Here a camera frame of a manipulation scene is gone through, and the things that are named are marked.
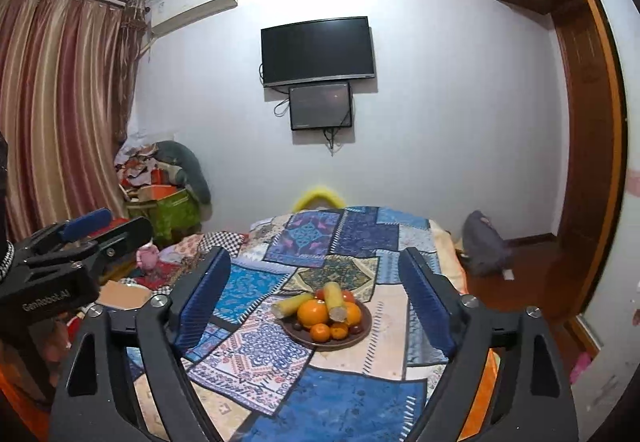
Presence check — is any red floral cloth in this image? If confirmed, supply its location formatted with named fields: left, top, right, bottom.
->
left=159, top=233, right=213, bottom=273

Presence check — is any wooden door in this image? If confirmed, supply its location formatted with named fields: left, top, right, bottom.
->
left=542, top=0, right=628, bottom=323

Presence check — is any brown round plate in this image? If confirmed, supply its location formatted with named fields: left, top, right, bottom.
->
left=277, top=295, right=373, bottom=352

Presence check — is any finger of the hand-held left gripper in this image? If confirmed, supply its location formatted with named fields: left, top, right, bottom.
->
left=15, top=208, right=114, bottom=259
left=25, top=216, right=154, bottom=284

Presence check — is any grey bag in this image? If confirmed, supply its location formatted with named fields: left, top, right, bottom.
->
left=461, top=211, right=513, bottom=278

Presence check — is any black white checkered cloth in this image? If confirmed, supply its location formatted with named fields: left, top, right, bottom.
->
left=199, top=231, right=249, bottom=257

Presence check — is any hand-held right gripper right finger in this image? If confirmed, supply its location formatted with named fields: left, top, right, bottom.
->
left=397, top=246, right=581, bottom=442

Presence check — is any small black wall monitor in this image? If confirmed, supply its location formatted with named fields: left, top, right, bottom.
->
left=288, top=81, right=354, bottom=131

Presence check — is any grey plush toy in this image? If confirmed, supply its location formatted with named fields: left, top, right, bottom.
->
left=155, top=141, right=212, bottom=203

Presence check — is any cardboard box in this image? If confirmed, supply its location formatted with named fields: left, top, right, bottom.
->
left=99, top=281, right=152, bottom=310

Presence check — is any green box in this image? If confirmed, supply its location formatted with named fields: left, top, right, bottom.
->
left=125, top=187, right=203, bottom=243

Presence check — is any black wall television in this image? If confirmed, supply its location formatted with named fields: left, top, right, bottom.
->
left=260, top=16, right=377, bottom=88

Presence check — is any pink toy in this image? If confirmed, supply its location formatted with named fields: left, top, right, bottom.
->
left=137, top=243, right=160, bottom=273

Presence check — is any pile of paper clutter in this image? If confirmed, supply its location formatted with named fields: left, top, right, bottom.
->
left=114, top=142, right=166, bottom=203

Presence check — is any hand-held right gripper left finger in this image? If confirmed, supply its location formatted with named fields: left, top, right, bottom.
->
left=48, top=246, right=233, bottom=442

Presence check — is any white air conditioner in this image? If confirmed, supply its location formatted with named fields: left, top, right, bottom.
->
left=149, top=0, right=239, bottom=29

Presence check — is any striped red curtain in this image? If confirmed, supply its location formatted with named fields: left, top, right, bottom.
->
left=0, top=0, right=146, bottom=243

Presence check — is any large orange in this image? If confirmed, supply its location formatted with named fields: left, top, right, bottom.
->
left=296, top=299, right=330, bottom=327

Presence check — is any orange box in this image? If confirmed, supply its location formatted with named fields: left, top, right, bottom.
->
left=139, top=183, right=182, bottom=202

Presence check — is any patchwork printed blanket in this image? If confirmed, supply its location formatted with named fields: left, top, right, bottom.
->
left=125, top=205, right=451, bottom=442

